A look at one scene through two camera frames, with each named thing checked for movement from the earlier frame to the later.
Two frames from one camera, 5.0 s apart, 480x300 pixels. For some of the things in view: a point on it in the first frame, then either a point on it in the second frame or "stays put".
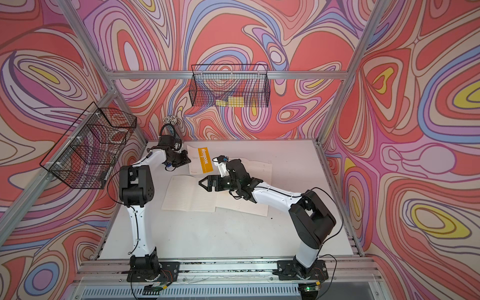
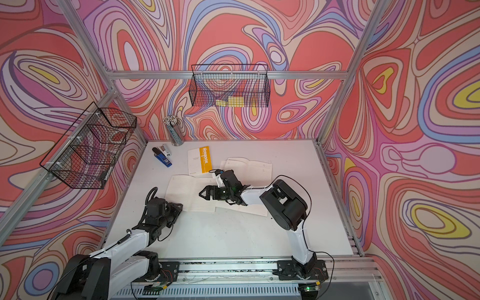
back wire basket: [232, 85] stays put
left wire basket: [85, 155] stays put
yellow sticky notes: [232, 101] stays put
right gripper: [215, 179] → [214, 194]
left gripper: [185, 159] → [171, 207]
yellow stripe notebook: [200, 160] stays put
